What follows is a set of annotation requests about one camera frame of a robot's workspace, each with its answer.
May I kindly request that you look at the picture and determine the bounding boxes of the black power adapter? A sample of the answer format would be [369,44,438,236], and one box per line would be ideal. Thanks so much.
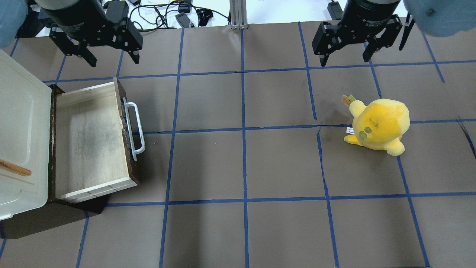
[105,0,129,23]

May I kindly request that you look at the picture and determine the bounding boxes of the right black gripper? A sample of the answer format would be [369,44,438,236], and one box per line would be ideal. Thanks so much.
[312,0,402,67]

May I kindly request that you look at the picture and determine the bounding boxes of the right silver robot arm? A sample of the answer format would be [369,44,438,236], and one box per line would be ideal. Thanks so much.
[312,0,476,67]

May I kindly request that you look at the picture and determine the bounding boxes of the dark wooden cabinet frame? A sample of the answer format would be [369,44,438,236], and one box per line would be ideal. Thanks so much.
[0,84,108,240]

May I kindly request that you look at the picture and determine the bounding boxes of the yellow plush dinosaur toy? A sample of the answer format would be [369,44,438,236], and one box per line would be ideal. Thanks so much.
[342,95,411,156]

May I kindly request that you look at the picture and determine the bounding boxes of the aluminium profile post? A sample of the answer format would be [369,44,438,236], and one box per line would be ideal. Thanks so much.
[229,0,248,29]

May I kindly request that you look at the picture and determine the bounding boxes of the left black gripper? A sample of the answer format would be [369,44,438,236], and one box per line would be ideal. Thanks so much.
[39,0,143,67]

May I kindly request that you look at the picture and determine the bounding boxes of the white drawer handle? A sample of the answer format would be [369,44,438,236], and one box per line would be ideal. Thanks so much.
[123,102,146,162]

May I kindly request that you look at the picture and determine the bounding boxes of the wooden stick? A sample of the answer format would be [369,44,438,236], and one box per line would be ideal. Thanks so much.
[0,159,32,176]

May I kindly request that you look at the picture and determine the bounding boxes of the dark wooden drawer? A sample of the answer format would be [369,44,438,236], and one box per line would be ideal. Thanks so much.
[55,79,145,203]

